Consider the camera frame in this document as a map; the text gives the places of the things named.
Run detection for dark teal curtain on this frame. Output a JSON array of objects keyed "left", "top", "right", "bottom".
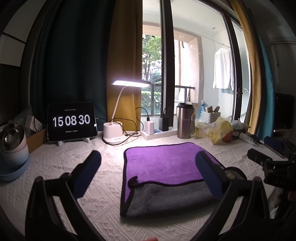
[{"left": 30, "top": 1, "right": 115, "bottom": 131}]

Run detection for white desk lamp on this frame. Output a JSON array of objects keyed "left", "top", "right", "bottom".
[{"left": 102, "top": 78, "right": 151, "bottom": 146}]

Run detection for purple and grey towel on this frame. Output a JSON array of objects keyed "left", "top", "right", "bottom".
[{"left": 120, "top": 142, "right": 215, "bottom": 219}]

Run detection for black charger adapter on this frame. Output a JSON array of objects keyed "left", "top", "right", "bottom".
[{"left": 159, "top": 116, "right": 169, "bottom": 132}]

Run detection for yellow tissue pack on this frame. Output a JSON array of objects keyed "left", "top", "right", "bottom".
[{"left": 195, "top": 117, "right": 233, "bottom": 146}]

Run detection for white charger adapter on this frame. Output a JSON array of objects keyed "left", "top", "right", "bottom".
[{"left": 144, "top": 120, "right": 154, "bottom": 135}]

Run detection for stainless steel tumbler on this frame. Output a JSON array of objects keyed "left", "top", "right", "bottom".
[{"left": 177, "top": 103, "right": 195, "bottom": 139}]

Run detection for cardboard box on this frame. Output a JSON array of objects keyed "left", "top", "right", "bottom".
[{"left": 27, "top": 129, "right": 47, "bottom": 153}]

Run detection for white tablet stand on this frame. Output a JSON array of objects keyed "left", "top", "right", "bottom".
[{"left": 57, "top": 138, "right": 90, "bottom": 147}]

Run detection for white power strip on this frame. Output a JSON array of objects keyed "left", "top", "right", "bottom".
[{"left": 140, "top": 126, "right": 177, "bottom": 140}]

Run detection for yellow curtain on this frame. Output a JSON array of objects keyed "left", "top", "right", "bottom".
[{"left": 106, "top": 0, "right": 143, "bottom": 132}]

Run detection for tablet showing clock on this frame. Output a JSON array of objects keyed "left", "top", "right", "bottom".
[{"left": 47, "top": 101, "right": 97, "bottom": 142}]

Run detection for red can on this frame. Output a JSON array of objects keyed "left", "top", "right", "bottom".
[{"left": 222, "top": 131, "right": 233, "bottom": 143}]

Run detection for white tube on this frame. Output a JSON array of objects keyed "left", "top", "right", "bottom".
[{"left": 239, "top": 133, "right": 258, "bottom": 147}]

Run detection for white hanging shirt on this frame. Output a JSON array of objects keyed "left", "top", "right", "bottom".
[{"left": 212, "top": 47, "right": 234, "bottom": 90}]

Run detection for white perforated basket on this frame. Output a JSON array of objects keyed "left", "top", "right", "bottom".
[{"left": 200, "top": 111, "right": 221, "bottom": 124}]

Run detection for white textured tablecloth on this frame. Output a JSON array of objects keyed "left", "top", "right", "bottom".
[{"left": 0, "top": 131, "right": 289, "bottom": 241}]

